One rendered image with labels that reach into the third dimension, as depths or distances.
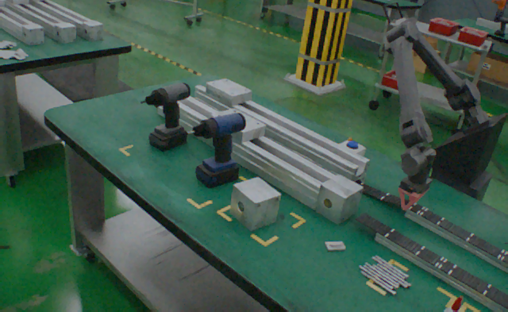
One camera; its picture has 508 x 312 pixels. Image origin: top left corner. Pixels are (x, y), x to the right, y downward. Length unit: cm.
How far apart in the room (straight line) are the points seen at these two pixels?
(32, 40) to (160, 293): 161
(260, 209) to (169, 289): 74
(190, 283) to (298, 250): 75
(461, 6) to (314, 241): 817
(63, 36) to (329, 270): 209
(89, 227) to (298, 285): 125
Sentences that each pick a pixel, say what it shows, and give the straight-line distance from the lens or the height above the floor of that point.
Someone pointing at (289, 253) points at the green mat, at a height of 78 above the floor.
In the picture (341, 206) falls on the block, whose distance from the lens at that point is 133.
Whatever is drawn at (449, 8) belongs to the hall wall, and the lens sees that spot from 928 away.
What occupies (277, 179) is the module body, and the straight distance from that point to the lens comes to 146.
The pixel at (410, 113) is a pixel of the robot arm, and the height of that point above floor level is 109.
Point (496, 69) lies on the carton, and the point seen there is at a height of 35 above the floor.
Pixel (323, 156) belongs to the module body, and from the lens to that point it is 157.
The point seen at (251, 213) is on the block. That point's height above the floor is 84.
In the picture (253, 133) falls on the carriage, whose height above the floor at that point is 89.
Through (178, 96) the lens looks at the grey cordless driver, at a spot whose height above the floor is 97.
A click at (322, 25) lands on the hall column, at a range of 463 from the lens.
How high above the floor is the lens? 155
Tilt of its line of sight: 27 degrees down
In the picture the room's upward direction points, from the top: 9 degrees clockwise
